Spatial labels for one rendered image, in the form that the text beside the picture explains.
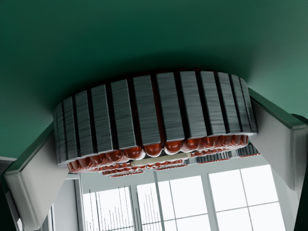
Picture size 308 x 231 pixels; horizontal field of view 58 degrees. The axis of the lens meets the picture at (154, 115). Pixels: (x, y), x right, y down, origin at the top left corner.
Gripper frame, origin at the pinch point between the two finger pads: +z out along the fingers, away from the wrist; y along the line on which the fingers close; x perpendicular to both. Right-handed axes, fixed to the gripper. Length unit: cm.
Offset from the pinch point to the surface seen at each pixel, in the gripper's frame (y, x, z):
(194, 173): 52, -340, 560
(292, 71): 8.2, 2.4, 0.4
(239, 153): 21, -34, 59
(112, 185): -139, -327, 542
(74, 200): -24, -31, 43
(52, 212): -19.8, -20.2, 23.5
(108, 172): -6.4, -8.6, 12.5
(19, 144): -12.7, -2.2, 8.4
